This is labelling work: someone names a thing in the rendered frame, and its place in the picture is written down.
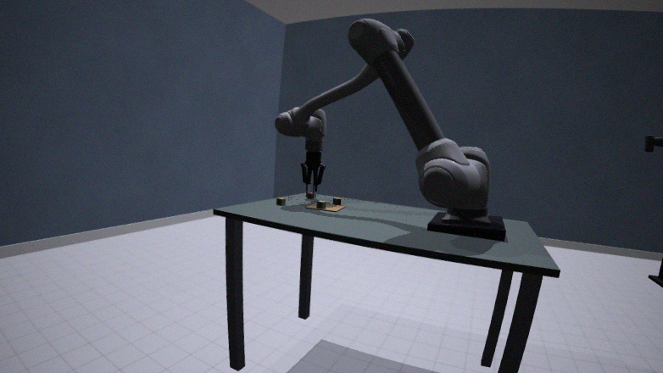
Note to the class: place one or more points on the tan flat mat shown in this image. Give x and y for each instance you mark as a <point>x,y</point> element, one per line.
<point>329,207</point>

